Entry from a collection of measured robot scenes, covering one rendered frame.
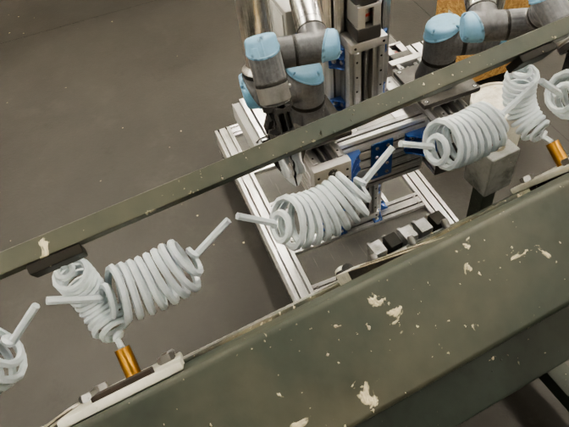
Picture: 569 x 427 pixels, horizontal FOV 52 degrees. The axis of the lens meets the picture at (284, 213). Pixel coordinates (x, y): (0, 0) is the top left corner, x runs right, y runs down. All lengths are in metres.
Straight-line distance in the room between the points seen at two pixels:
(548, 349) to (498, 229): 0.30
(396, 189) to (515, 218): 2.38
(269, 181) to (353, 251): 0.61
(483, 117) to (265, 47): 0.70
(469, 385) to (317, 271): 1.89
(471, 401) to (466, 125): 0.33
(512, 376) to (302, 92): 1.28
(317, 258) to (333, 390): 2.18
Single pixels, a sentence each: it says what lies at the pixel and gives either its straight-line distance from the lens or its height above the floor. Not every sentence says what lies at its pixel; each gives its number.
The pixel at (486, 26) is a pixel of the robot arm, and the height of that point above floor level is 1.52.
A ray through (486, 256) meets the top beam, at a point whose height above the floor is 1.92.
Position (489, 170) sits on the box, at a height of 0.89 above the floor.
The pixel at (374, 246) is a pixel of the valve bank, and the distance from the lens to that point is 1.99.
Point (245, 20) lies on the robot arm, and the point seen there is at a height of 1.45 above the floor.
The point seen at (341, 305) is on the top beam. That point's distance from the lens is 0.48.
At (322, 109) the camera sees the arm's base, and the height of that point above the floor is 1.11.
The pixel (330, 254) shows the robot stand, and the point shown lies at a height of 0.21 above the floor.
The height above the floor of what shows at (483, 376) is 1.67.
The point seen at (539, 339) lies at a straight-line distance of 0.81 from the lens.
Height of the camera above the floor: 2.35
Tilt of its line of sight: 49 degrees down
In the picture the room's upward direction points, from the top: 8 degrees counter-clockwise
